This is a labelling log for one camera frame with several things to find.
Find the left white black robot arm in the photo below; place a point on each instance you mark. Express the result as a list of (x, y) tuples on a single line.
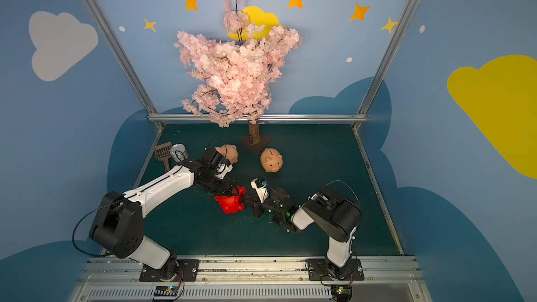
[(118, 223)]

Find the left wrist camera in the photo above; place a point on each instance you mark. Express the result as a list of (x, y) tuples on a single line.
[(217, 163)]

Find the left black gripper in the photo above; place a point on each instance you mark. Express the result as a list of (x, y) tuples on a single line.
[(218, 185)]

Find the aluminium mounting rail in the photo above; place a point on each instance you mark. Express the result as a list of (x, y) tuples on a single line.
[(253, 279)]

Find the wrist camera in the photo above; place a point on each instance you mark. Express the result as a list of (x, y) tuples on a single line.
[(260, 185), (217, 163)]

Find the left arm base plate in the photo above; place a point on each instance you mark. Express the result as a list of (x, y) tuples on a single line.
[(188, 269)]

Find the red piggy bank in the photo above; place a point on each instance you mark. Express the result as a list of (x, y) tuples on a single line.
[(232, 203)]

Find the left controller board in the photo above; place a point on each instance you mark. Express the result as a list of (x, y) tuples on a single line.
[(166, 293)]

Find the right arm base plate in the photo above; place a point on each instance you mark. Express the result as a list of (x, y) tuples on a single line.
[(324, 270)]

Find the pink cherry blossom tree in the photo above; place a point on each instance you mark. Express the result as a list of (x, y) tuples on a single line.
[(235, 75)]

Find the pink piggy bank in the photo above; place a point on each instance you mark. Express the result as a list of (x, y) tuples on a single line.
[(229, 152), (271, 160)]

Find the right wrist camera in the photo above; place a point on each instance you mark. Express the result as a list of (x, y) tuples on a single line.
[(260, 185)]

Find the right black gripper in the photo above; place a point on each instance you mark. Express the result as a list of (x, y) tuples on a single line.
[(260, 205)]

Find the controller board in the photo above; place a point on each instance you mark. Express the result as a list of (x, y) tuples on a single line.
[(341, 294), (166, 293)]

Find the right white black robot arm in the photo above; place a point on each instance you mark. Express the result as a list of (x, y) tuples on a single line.
[(336, 215)]

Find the right controller board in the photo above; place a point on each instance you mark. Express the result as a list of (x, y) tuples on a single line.
[(341, 294)]

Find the brown toy scoop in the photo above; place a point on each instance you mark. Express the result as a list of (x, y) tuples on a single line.
[(163, 154)]

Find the small metal can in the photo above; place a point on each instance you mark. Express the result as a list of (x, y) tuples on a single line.
[(179, 152)]

